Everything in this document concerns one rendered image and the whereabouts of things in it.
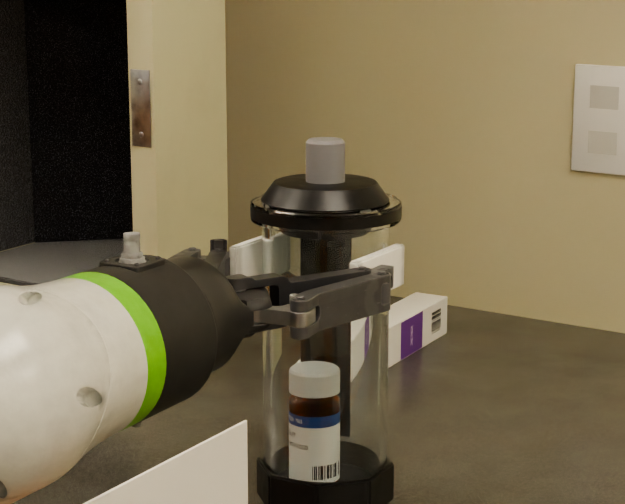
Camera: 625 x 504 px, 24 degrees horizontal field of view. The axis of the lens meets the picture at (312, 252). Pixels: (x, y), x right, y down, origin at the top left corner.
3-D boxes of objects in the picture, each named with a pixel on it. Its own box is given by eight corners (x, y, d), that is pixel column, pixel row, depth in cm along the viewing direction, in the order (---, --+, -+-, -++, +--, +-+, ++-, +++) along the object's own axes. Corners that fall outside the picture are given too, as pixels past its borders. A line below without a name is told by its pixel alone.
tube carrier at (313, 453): (298, 447, 116) (298, 182, 111) (421, 472, 111) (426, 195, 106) (224, 492, 107) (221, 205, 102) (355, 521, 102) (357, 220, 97)
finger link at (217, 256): (213, 334, 93) (191, 333, 93) (228, 291, 104) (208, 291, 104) (212, 274, 93) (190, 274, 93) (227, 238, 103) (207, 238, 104)
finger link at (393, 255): (348, 261, 99) (358, 262, 98) (395, 242, 104) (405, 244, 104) (348, 304, 99) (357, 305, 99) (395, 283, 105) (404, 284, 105)
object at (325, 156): (306, 213, 111) (306, 127, 109) (412, 226, 106) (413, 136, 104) (235, 234, 103) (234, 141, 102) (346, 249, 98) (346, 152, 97)
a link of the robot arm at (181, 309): (40, 428, 86) (168, 456, 82) (32, 235, 83) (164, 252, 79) (103, 400, 91) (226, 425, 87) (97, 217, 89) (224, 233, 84)
